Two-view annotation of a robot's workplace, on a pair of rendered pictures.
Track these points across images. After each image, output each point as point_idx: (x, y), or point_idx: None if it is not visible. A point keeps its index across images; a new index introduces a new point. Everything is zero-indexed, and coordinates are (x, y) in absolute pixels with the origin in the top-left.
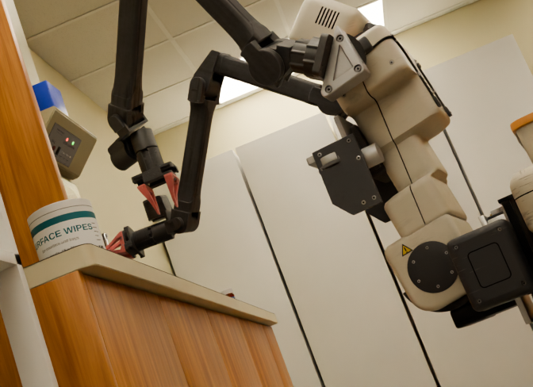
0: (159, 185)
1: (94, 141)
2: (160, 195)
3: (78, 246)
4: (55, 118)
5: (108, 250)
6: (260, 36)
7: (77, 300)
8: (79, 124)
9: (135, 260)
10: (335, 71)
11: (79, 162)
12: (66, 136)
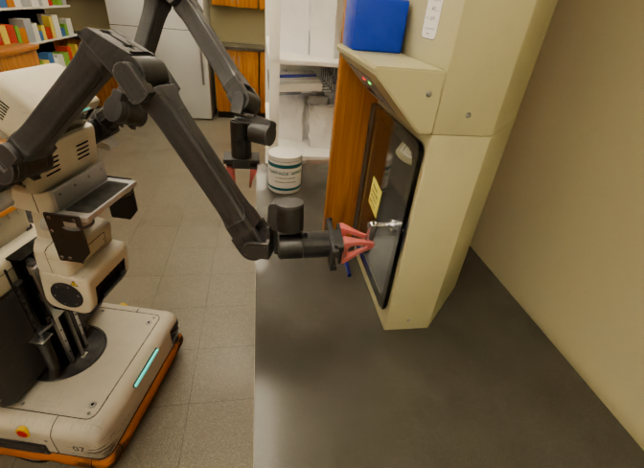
0: (243, 168)
1: (376, 78)
2: (273, 199)
3: (260, 163)
4: (344, 58)
5: (256, 173)
6: None
7: None
8: (354, 57)
9: (256, 189)
10: None
11: (396, 109)
12: (360, 74)
